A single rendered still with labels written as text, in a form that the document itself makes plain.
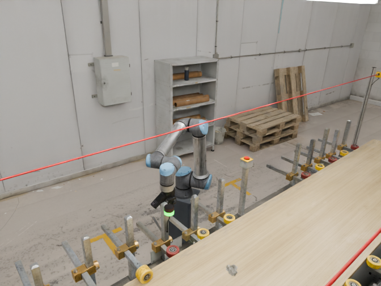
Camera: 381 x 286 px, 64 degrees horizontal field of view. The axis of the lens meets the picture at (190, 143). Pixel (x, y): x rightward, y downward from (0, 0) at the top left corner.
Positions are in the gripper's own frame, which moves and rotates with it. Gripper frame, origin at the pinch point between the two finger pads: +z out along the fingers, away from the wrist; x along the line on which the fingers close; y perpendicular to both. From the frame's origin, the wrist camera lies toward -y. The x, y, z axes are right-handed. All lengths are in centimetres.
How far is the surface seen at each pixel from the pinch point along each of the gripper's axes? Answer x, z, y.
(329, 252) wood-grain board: -82, 7, 65
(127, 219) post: -9.1, -17.9, -31.2
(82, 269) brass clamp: -9, 1, -59
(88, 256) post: -10, -6, -55
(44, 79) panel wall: 258, -36, 4
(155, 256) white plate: -6.3, 24.0, -11.3
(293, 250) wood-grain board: -67, 7, 49
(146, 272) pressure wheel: -32.4, 0.1, -33.7
